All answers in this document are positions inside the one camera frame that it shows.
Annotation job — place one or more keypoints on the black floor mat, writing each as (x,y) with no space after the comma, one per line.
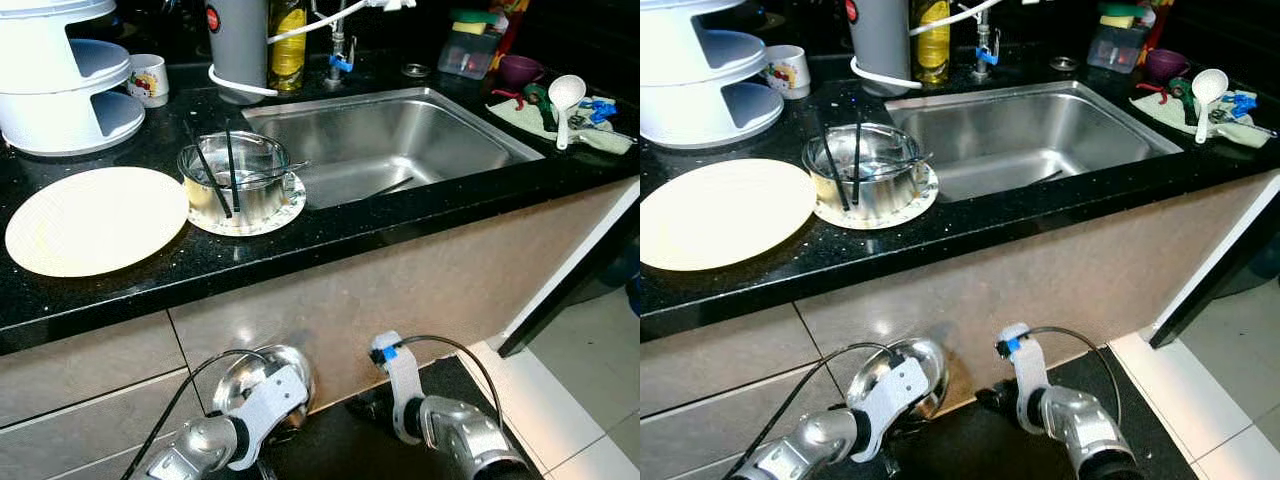
(340,450)
(960,445)

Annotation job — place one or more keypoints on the white faucet diverter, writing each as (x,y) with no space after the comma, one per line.
(397,4)

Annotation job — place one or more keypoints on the red package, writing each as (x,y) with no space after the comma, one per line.
(1155,20)
(508,25)

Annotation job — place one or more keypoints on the metal faucet blue clip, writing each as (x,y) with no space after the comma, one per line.
(340,55)
(985,50)

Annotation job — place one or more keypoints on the steel bowl yellow base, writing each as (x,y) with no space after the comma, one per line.
(245,375)
(875,365)

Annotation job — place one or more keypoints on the white printed mug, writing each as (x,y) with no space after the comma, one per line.
(148,80)
(788,72)

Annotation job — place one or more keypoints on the pale green cloth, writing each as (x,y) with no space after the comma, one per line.
(525,125)
(1170,118)

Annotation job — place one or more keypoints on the small deep steel bowl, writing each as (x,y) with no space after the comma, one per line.
(890,195)
(260,200)

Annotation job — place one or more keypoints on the black cabinet side panel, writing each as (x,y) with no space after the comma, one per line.
(575,280)
(1220,270)

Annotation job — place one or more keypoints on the pale yellow plate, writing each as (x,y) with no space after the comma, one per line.
(725,215)
(95,222)

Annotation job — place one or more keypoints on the black chopstick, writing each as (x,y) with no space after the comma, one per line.
(392,187)
(232,170)
(858,160)
(833,165)
(210,175)
(1047,177)

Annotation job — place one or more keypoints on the small blue plastic item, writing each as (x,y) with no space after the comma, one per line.
(602,112)
(1243,105)

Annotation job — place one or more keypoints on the yellow cooking oil bottle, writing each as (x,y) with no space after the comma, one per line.
(288,50)
(930,45)

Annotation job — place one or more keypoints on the white patterned plate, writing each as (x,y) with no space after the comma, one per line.
(918,205)
(285,212)

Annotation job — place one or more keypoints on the grey cylinder water filter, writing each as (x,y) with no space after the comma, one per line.
(878,45)
(238,50)

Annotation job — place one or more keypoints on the white round tiered rack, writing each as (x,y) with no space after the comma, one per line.
(690,85)
(50,90)

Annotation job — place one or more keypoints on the clear container with sponge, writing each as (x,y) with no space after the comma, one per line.
(1117,45)
(468,52)

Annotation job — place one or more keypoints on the stainless steel sink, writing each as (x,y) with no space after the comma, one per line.
(390,145)
(1030,140)

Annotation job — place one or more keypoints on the grey sink cabinet front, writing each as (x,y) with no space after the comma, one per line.
(1050,275)
(420,280)

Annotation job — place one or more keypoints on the silver metal utensil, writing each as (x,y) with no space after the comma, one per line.
(1258,127)

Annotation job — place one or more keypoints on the grey cabinet drawer front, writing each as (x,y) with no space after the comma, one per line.
(90,370)
(700,430)
(70,440)
(720,360)

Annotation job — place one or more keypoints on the white plastic ladle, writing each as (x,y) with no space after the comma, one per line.
(566,92)
(1210,86)

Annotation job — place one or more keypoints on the round metal drain plug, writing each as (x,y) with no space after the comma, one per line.
(1064,64)
(416,70)

